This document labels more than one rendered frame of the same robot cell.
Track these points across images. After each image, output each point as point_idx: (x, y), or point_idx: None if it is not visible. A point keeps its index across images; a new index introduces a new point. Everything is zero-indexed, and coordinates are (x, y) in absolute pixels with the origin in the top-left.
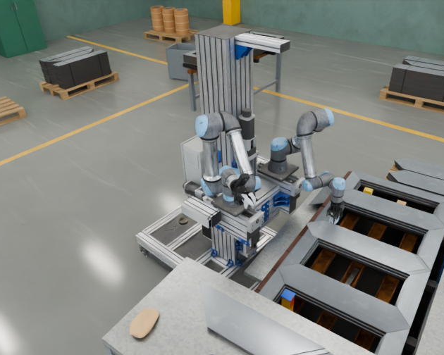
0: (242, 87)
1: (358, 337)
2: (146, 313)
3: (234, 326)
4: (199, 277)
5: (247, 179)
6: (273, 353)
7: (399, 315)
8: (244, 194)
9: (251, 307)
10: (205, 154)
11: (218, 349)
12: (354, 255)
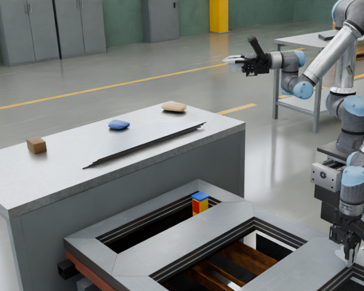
0: None
1: None
2: (178, 104)
3: (147, 130)
4: (214, 125)
5: (253, 46)
6: (110, 140)
7: (134, 273)
8: (239, 56)
9: (166, 142)
10: None
11: (133, 129)
12: None
